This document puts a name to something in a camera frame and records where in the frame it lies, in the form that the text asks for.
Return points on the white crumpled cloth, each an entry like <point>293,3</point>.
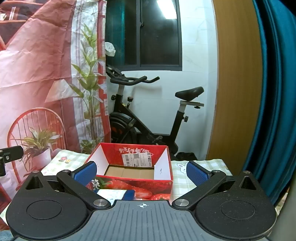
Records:
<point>110,49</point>

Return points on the teal curtain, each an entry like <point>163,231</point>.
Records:
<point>277,92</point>

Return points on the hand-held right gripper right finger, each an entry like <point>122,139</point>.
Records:
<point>197,174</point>

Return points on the checkered rabbit print tablecloth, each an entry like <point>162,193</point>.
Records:
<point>180,183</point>

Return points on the wooden door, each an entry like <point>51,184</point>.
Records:
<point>235,81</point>

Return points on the dark framed window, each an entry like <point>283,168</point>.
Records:
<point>157,41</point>

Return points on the black exercise bike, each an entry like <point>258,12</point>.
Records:
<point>122,120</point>

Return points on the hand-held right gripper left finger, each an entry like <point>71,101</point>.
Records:
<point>85,172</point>

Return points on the white blue tissue packet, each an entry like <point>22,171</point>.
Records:
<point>111,195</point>

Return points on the black bag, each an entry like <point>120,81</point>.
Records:
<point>187,156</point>

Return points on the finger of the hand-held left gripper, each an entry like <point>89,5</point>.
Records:
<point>12,153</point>

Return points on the red strawberry print cardboard box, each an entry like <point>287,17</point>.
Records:
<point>108,150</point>

